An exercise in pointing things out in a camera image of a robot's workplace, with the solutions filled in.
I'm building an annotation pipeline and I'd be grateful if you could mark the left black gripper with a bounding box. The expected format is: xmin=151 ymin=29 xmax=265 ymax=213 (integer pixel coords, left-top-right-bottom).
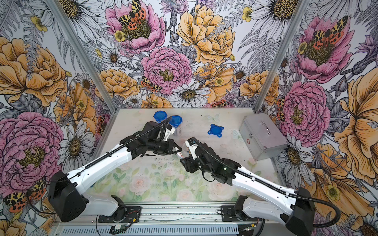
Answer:
xmin=147 ymin=139 xmax=182 ymax=156

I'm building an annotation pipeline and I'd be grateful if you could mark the blue lid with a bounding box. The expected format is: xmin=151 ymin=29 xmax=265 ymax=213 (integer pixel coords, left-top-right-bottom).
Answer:
xmin=207 ymin=124 xmax=224 ymax=138
xmin=153 ymin=111 xmax=168 ymax=123
xmin=169 ymin=115 xmax=183 ymax=128

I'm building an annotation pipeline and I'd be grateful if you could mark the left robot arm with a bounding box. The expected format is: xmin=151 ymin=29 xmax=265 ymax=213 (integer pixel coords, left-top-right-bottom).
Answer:
xmin=48 ymin=120 xmax=182 ymax=222

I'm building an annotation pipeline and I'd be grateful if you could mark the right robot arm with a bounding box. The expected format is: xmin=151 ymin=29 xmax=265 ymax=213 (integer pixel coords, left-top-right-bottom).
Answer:
xmin=181 ymin=137 xmax=315 ymax=236

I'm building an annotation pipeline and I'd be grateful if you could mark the silver metal case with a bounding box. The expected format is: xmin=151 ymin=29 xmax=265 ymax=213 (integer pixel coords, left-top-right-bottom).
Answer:
xmin=239 ymin=113 xmax=288 ymax=161

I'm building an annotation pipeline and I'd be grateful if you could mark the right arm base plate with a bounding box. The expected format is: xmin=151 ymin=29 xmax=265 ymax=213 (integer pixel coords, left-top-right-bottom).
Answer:
xmin=217 ymin=205 xmax=255 ymax=222

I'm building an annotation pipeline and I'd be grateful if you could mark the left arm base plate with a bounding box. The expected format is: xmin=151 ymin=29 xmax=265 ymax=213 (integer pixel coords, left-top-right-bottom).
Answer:
xmin=97 ymin=206 xmax=142 ymax=223

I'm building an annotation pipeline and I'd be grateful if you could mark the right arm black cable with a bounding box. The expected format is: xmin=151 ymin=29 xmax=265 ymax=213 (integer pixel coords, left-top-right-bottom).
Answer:
xmin=191 ymin=138 xmax=341 ymax=236

